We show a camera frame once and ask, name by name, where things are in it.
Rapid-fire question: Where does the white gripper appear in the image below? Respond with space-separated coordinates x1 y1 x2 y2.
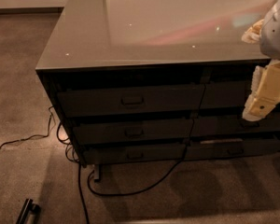
242 0 280 121

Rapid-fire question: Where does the dark grey drawer cabinet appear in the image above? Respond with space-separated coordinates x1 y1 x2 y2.
35 0 280 183

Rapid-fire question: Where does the black metal bar object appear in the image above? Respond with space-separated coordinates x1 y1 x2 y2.
16 199 41 224

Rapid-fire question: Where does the thick black floor cable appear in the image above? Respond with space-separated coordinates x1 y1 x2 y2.
55 121 189 224

